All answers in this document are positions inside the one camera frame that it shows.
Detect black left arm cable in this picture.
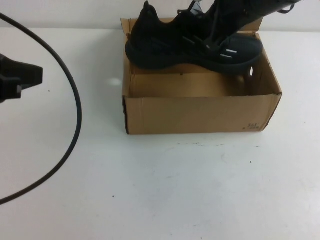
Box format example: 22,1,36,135
0,11,83,204

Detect black sneaker with white stripes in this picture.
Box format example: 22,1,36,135
124,0,264,76

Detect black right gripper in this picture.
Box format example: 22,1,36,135
206,0,283,50

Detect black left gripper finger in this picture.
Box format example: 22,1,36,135
0,53,44,87
0,77,22,101

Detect brown cardboard shoe box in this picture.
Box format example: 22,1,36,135
119,16,283,136

